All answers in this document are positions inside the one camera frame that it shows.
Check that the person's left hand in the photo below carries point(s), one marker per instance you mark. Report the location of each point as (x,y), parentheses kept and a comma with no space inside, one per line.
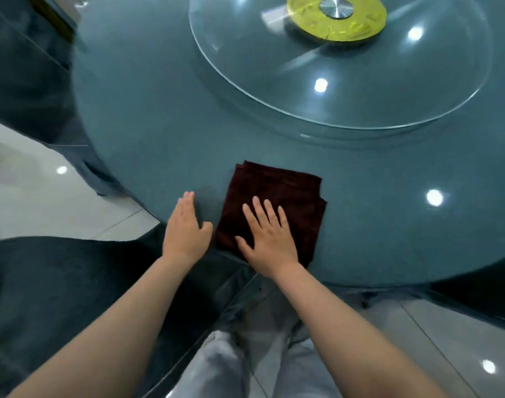
(184,240)

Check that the person's right hand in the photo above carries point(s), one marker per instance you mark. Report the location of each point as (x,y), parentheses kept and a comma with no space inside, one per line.
(271,248)

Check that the dark red cloth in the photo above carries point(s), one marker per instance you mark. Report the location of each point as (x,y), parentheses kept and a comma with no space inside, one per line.
(277,182)

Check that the person's left forearm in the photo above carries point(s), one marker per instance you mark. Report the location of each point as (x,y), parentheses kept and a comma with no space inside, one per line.
(103,339)

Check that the person's right forearm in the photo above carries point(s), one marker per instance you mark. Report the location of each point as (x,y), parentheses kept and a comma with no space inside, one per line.
(352,344)

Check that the round blue table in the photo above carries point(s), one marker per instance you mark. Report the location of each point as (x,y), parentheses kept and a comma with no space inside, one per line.
(381,227)

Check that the round glass turntable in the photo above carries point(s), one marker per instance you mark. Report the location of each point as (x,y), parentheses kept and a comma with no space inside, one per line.
(277,78)

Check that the yellow round disc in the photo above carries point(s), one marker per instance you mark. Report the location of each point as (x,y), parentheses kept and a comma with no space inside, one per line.
(302,20)

